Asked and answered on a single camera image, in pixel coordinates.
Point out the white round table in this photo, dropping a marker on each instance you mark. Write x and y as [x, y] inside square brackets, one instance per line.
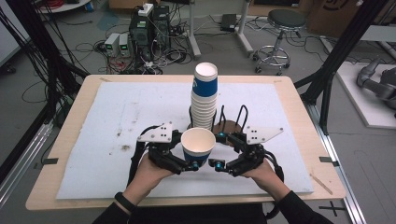
[68, 6]

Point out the aluminium rail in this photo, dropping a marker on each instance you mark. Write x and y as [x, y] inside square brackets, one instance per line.
[28, 155]
[356, 211]

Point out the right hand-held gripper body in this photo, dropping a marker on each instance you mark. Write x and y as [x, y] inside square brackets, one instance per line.
[252, 152]

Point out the single blue white paper cup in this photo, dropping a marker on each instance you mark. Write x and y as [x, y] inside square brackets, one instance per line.
[198, 141]

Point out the stack of nested paper cups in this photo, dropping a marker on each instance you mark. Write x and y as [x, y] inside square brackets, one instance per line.
[204, 105]

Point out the black round stool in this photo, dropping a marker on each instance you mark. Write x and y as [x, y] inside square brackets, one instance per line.
[286, 18]

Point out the white desk leg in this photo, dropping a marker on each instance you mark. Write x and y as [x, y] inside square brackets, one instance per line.
[244, 37]
[193, 40]

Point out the black wristband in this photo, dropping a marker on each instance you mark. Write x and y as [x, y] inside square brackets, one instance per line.
[125, 201]

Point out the white platform board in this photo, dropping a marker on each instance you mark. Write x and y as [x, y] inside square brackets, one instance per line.
[358, 105]

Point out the black flat box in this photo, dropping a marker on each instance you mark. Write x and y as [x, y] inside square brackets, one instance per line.
[229, 22]

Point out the black tape piece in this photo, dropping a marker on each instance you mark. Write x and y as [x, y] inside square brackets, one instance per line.
[50, 161]
[328, 160]

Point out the white power strip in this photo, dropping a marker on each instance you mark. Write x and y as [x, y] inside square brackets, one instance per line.
[145, 10]

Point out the light wooden table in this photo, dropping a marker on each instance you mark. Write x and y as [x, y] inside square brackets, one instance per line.
[73, 124]

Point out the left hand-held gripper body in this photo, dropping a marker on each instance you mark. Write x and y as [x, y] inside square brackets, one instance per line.
[158, 135]

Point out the black computer tower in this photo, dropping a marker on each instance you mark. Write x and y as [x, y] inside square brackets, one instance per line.
[161, 25]
[140, 37]

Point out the person's left hand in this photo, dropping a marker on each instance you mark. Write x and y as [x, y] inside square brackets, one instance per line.
[148, 177]

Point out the person's right hand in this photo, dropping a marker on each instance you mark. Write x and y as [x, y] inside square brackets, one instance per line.
[267, 179]

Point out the white foam mat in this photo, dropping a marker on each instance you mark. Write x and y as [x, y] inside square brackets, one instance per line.
[109, 102]

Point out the brown cardboard box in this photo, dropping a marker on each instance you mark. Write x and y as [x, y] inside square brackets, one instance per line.
[330, 15]

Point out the grey bench power supply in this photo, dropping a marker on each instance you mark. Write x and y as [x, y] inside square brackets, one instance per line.
[111, 45]
[124, 45]

